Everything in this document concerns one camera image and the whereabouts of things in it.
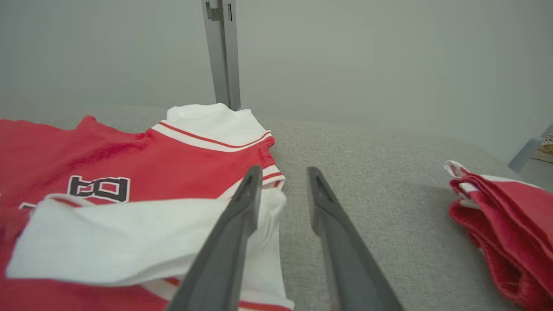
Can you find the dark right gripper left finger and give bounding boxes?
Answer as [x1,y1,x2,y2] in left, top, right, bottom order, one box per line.
[166,165,264,311]

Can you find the red shorts with white trim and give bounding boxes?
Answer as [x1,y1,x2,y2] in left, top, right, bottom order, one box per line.
[444,160,553,311]

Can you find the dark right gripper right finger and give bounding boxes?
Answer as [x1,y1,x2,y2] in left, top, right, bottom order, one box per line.
[306,166,405,311]

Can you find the grey vertical post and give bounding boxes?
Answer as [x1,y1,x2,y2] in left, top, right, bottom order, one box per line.
[201,0,242,111]

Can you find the beige woven item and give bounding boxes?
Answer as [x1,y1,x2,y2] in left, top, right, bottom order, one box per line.
[531,134,553,163]

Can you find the grey fabric sofa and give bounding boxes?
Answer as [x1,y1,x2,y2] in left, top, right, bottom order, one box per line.
[0,103,538,311]

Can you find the red and white jersey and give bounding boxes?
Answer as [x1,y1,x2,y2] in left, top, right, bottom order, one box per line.
[0,103,295,311]

